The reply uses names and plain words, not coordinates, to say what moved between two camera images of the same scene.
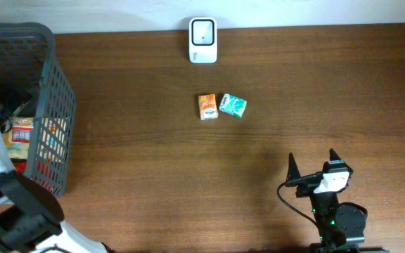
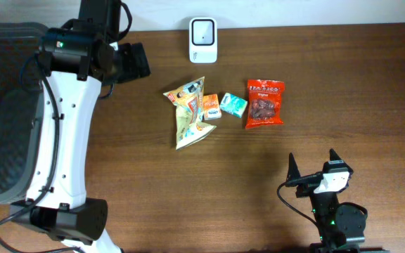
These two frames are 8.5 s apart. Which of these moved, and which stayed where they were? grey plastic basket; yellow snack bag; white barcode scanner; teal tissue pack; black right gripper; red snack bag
Moved: yellow snack bag; red snack bag
Stayed: black right gripper; grey plastic basket; white barcode scanner; teal tissue pack
